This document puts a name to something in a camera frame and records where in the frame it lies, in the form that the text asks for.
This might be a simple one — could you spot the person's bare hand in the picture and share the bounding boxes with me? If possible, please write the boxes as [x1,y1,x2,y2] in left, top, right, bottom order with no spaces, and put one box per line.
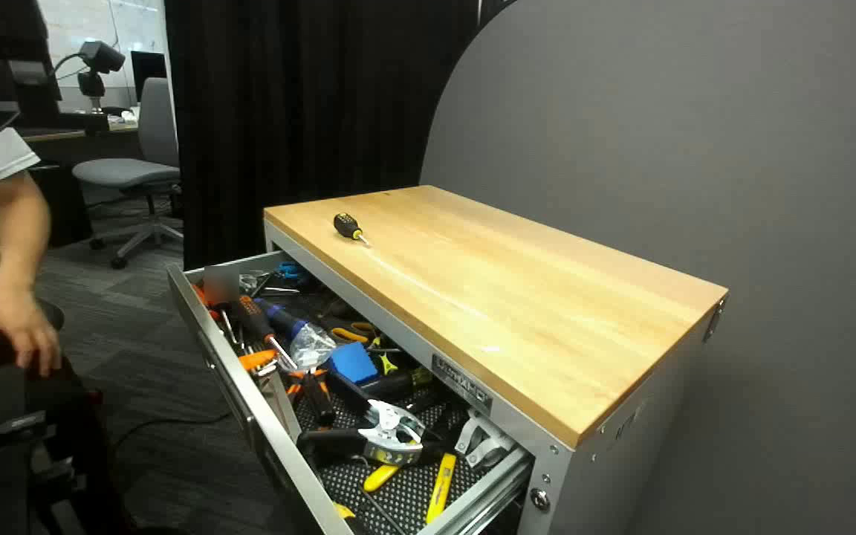
[0,279,66,379]

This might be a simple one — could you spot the grey metal tool drawer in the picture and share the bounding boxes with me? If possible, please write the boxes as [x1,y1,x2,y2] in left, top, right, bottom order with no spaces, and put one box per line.
[167,247,534,535]

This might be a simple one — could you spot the black stubby screwdriver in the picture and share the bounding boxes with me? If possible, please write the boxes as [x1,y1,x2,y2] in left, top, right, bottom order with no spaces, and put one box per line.
[329,210,375,248]

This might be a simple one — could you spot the black under-desk cabinet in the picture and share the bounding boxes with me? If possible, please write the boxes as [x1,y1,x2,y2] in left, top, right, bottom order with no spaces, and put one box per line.
[28,161,96,248]

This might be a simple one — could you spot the black wheeled chair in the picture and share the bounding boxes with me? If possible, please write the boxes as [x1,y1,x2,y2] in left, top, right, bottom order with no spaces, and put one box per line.
[0,293,106,535]

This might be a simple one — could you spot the grey office chair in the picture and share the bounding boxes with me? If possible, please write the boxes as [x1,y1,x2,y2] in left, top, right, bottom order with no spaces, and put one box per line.
[69,74,191,270]

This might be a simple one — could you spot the wooden office desk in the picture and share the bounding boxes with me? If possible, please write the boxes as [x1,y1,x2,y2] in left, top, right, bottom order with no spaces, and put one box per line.
[8,104,143,141]

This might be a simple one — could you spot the black and red screwdriver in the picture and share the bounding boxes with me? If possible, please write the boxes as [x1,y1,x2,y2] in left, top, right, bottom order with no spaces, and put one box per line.
[230,291,301,375]

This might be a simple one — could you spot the small black monitor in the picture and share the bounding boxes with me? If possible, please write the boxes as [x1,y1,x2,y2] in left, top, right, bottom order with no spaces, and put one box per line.
[129,48,169,104]

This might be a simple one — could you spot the blue block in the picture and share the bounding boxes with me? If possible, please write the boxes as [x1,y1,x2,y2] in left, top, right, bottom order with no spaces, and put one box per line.
[326,340,383,388]

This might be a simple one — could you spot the black curtain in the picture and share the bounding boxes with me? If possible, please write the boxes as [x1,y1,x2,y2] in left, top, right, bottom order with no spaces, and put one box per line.
[160,0,511,270]

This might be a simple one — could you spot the metal cabinet label plate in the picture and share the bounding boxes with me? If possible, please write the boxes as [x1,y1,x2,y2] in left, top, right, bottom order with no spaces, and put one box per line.
[429,349,497,419]

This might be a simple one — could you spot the grey tool cabinet wooden top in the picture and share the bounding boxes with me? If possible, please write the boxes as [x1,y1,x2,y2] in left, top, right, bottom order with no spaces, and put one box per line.
[262,180,732,535]

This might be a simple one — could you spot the round silver cabinet lock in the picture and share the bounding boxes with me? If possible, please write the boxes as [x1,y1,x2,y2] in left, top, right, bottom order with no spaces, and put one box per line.
[525,482,557,516]

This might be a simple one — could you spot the grey rounded partition panel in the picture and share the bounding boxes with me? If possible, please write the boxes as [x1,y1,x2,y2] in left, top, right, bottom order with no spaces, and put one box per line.
[420,0,856,535]

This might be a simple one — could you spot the thin black floor cable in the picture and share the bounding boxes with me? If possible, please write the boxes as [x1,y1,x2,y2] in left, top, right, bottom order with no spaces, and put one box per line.
[97,406,242,468]

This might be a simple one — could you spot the red-handled screwdriver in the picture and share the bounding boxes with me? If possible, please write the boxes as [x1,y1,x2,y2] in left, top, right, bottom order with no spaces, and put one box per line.
[194,273,244,343]

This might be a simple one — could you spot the orange-handled tool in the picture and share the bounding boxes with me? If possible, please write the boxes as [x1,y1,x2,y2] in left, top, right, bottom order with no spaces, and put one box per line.
[239,346,282,376]

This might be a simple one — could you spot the blue-handled screwdriver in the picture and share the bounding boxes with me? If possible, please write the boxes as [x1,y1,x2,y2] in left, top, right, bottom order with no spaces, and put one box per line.
[255,297,338,367]

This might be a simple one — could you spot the black camera on stand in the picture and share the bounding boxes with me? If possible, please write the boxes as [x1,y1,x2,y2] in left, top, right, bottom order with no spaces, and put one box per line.
[50,39,132,113]

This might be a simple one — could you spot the yellow-handled pliers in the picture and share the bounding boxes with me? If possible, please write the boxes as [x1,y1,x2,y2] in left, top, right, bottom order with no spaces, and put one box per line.
[329,318,383,346]

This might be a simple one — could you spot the short yellow-handled tool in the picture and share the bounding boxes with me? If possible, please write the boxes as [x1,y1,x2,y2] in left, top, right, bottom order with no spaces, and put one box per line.
[360,461,404,495]

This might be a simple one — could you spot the long yellow-handled tool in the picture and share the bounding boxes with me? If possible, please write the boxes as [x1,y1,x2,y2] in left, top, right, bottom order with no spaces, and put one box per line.
[421,450,461,525]

